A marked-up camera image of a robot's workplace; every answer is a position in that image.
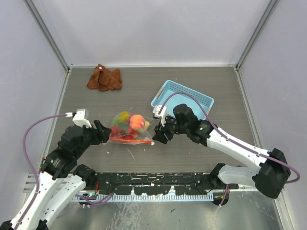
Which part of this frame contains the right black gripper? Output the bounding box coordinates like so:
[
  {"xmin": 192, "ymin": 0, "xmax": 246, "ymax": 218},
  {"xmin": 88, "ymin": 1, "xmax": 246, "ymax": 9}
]
[{"xmin": 153, "ymin": 112, "xmax": 189, "ymax": 144}]

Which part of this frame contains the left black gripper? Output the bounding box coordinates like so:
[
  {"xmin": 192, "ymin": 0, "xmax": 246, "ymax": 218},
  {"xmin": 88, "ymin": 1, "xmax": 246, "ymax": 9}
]
[{"xmin": 74, "ymin": 119, "xmax": 111, "ymax": 157}]

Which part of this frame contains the red strawberry bunch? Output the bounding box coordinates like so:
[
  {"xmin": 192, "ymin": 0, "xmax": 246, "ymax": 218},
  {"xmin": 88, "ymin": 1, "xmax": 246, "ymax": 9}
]
[{"xmin": 109, "ymin": 126, "xmax": 138, "ymax": 142}]

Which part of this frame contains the green grape bunch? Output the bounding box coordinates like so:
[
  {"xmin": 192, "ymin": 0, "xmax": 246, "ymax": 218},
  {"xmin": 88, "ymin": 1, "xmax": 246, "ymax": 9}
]
[{"xmin": 118, "ymin": 122, "xmax": 129, "ymax": 132}]

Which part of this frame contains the clear zip top bag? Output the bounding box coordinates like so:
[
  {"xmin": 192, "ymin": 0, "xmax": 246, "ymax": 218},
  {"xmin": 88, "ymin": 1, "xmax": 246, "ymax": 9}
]
[{"xmin": 109, "ymin": 111, "xmax": 154, "ymax": 146}]

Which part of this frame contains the orange pink peach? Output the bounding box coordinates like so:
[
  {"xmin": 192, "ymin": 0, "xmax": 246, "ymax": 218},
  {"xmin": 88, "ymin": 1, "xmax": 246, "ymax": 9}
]
[{"xmin": 130, "ymin": 115, "xmax": 145, "ymax": 130}]

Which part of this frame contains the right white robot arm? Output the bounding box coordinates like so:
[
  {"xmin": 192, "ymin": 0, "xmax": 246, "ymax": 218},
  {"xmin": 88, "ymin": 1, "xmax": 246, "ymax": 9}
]
[{"xmin": 153, "ymin": 104, "xmax": 291, "ymax": 199}]

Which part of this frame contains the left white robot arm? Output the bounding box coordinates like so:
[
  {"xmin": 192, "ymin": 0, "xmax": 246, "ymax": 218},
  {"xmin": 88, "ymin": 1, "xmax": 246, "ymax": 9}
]
[{"xmin": 0, "ymin": 120, "xmax": 111, "ymax": 230}]

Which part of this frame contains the brown cloth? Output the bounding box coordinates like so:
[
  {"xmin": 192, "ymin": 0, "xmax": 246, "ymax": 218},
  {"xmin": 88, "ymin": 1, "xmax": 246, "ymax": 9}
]
[{"xmin": 87, "ymin": 64, "xmax": 122, "ymax": 92}]

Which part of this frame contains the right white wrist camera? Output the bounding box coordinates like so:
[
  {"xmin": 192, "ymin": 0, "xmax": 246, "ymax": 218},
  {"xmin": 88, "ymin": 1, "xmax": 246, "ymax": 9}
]
[{"xmin": 153, "ymin": 105, "xmax": 167, "ymax": 127}]

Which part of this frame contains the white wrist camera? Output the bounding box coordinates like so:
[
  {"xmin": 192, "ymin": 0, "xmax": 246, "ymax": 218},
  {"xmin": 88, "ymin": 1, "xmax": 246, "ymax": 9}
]
[
  {"xmin": 65, "ymin": 109, "xmax": 92, "ymax": 128},
  {"xmin": 153, "ymin": 105, "xmax": 167, "ymax": 127}
]

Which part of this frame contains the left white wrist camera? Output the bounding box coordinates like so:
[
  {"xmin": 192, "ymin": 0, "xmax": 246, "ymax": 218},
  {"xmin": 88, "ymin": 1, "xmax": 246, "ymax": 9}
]
[{"xmin": 65, "ymin": 109, "xmax": 92, "ymax": 128}]

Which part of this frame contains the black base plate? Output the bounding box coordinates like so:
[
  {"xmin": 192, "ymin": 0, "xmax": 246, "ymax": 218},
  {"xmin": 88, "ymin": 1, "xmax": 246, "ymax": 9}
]
[{"xmin": 82, "ymin": 172, "xmax": 238, "ymax": 196}]

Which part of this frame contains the white slotted cable duct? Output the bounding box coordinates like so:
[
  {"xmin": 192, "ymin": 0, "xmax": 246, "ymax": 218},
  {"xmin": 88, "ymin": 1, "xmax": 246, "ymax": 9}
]
[{"xmin": 71, "ymin": 193, "xmax": 214, "ymax": 202}]

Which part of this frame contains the aluminium frame post left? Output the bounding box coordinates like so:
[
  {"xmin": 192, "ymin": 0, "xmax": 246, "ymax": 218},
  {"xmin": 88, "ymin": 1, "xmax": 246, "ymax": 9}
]
[{"xmin": 24, "ymin": 0, "xmax": 71, "ymax": 71}]

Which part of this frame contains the aluminium frame post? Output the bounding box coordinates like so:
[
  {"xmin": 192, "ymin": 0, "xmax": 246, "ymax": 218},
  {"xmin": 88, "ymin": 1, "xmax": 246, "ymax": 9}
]
[
  {"xmin": 24, "ymin": 0, "xmax": 71, "ymax": 71},
  {"xmin": 235, "ymin": 0, "xmax": 280, "ymax": 70}
]

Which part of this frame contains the aluminium frame post right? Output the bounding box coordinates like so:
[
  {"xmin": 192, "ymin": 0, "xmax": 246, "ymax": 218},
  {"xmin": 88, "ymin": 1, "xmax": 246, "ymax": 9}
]
[{"xmin": 235, "ymin": 0, "xmax": 280, "ymax": 70}]

